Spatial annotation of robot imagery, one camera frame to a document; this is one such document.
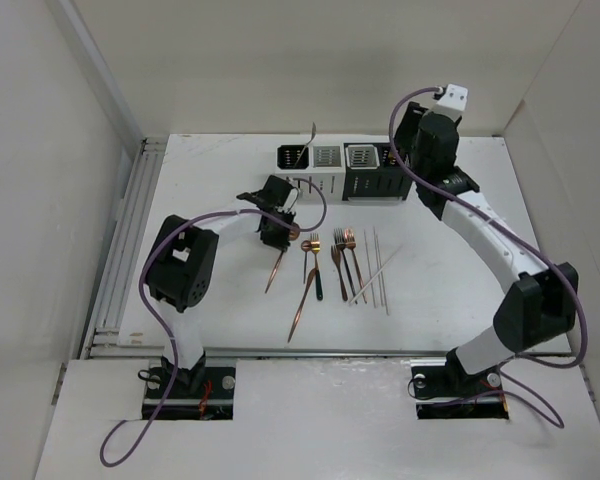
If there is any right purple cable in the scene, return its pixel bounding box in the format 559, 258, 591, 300
388, 85, 589, 430

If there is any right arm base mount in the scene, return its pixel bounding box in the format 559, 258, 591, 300
408, 362, 509, 420

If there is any purple cable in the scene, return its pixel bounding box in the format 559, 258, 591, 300
388, 85, 589, 430
98, 177, 331, 469

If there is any small copper spoon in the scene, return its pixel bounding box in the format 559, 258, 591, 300
301, 240, 311, 282

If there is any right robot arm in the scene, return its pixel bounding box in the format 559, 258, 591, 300
389, 98, 585, 395

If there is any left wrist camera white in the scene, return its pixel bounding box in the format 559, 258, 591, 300
282, 187, 303, 213

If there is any metal chopstick right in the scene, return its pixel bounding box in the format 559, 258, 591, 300
373, 226, 391, 316

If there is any black utensil holder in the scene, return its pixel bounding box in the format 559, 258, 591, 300
342, 142, 412, 201

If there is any gold fork dark handle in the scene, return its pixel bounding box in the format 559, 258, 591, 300
309, 233, 324, 301

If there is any aluminium rail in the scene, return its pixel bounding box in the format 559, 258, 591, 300
81, 344, 445, 360
77, 137, 167, 360

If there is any copper fork right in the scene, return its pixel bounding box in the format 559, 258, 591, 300
344, 228, 364, 288

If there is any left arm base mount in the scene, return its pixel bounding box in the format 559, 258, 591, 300
137, 362, 237, 421

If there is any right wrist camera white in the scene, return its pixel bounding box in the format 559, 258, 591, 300
432, 84, 469, 122

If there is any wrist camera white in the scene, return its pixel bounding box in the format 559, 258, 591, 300
432, 84, 469, 122
282, 187, 303, 213

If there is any large copper spoon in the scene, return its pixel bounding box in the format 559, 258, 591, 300
265, 223, 300, 293

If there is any copper knife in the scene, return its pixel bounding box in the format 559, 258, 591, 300
287, 268, 317, 343

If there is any front aluminium rail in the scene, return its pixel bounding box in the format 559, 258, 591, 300
81, 344, 445, 360

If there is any white utensil holder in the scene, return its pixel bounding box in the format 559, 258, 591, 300
275, 144, 346, 203

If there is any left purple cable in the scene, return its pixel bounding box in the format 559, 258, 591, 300
98, 177, 331, 469

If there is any aluminium rail left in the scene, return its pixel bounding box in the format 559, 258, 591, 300
77, 137, 167, 360

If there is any black fork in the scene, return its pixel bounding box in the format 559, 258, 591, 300
334, 228, 356, 295

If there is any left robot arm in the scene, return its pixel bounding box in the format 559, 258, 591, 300
139, 175, 295, 397

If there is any white chopstick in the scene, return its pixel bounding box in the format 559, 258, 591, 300
348, 244, 404, 306

